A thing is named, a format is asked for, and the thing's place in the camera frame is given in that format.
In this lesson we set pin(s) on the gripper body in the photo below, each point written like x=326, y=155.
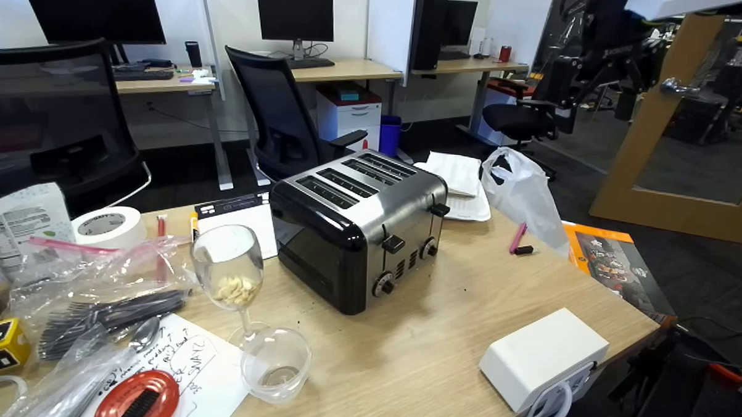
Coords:
x=612, y=22

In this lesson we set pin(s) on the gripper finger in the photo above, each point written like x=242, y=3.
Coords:
x=562, y=95

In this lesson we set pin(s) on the purple pen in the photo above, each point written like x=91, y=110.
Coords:
x=518, y=238

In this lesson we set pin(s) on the red can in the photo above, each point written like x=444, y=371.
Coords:
x=505, y=54

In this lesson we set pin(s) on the white desk partition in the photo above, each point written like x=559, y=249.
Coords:
x=519, y=28
x=389, y=30

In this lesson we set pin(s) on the wooden framed glass door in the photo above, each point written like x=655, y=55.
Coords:
x=658, y=120

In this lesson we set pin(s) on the white plastic bag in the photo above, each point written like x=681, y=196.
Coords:
x=522, y=195

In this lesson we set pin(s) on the monitor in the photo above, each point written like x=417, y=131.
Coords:
x=461, y=23
x=94, y=7
x=294, y=11

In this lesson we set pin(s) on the stack of white papers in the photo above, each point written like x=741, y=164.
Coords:
x=455, y=174

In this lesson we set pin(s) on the black computer tower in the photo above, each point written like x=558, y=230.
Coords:
x=428, y=30

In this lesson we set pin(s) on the toaster lever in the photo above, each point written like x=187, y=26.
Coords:
x=393, y=244
x=440, y=209

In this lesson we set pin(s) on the blue bin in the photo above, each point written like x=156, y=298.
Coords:
x=390, y=136

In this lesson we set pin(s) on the orange and black box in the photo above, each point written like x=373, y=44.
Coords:
x=616, y=266

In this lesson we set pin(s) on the toaster knob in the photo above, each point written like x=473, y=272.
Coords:
x=383, y=285
x=430, y=248

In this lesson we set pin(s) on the white drawer cabinet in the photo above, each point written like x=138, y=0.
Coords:
x=349, y=118

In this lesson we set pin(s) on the black and steel toaster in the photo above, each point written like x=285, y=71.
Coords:
x=352, y=226

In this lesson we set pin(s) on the black keyboard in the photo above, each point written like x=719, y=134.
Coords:
x=311, y=63
x=142, y=74

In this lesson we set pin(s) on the white plastic box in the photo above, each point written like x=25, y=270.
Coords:
x=542, y=356

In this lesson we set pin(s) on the black mesh office chair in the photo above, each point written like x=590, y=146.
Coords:
x=47, y=117
x=275, y=112

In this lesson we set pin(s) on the white box with black label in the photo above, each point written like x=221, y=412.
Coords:
x=241, y=225

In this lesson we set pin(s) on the black cup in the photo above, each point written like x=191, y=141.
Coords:
x=194, y=54

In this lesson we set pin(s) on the wine glass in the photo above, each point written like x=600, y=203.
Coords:
x=227, y=259

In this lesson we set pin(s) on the nuts in glass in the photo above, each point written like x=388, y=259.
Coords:
x=237, y=290

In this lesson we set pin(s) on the yellow marker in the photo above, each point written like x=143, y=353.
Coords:
x=194, y=226

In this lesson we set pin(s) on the clear plastic cup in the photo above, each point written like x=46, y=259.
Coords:
x=276, y=365

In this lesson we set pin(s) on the handwritten paper sheet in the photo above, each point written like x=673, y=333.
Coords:
x=211, y=376

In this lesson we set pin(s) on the white tape roll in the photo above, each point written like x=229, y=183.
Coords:
x=108, y=225

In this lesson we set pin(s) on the red round lid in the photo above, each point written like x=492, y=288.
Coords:
x=155, y=386

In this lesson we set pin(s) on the clear plastic zip bag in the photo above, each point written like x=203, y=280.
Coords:
x=53, y=284

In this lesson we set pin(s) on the white printed food packet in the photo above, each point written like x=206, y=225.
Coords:
x=18, y=227

